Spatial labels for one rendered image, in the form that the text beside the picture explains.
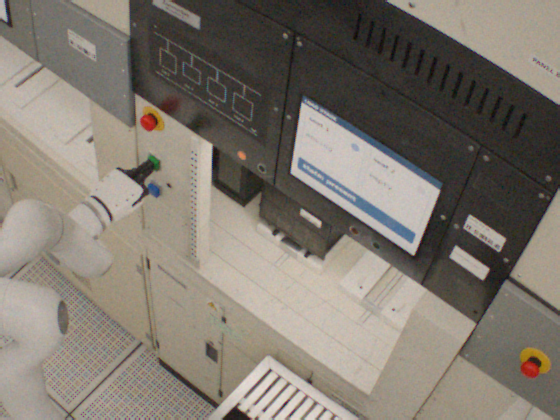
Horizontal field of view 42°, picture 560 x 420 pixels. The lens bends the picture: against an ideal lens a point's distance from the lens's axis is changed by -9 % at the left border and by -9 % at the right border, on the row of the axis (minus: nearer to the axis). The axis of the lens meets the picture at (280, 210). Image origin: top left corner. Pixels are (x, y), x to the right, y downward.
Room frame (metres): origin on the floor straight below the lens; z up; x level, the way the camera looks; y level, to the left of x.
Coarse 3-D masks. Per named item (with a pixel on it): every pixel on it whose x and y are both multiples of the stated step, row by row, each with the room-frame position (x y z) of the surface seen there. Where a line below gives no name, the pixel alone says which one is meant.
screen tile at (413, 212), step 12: (372, 156) 0.86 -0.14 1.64; (372, 168) 0.86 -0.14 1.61; (384, 168) 0.85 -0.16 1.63; (396, 168) 0.84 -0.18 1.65; (396, 180) 0.83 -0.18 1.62; (408, 180) 0.82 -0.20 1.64; (372, 192) 0.85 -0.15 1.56; (384, 192) 0.84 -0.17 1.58; (408, 192) 0.82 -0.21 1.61; (384, 204) 0.84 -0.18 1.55; (396, 204) 0.83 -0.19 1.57; (408, 204) 0.81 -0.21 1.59; (420, 204) 0.80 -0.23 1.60; (408, 216) 0.81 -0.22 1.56; (420, 216) 0.80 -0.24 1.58
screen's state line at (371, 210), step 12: (300, 168) 0.93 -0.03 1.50; (312, 168) 0.91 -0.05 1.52; (324, 180) 0.90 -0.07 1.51; (336, 180) 0.89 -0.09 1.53; (336, 192) 0.88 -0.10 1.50; (348, 192) 0.87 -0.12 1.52; (360, 204) 0.86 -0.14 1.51; (372, 204) 0.85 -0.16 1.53; (372, 216) 0.84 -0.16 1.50; (384, 216) 0.83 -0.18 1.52; (396, 228) 0.82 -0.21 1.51; (408, 240) 0.80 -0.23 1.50
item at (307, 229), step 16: (272, 192) 1.19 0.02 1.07; (272, 208) 1.19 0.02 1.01; (288, 208) 1.17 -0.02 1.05; (304, 208) 1.14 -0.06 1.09; (272, 224) 1.19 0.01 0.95; (288, 224) 1.16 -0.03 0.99; (304, 224) 1.14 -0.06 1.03; (320, 224) 1.12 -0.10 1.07; (304, 240) 1.14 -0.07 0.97; (320, 240) 1.11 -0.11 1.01; (336, 240) 1.14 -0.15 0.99; (304, 256) 1.13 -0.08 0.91; (320, 256) 1.11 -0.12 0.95
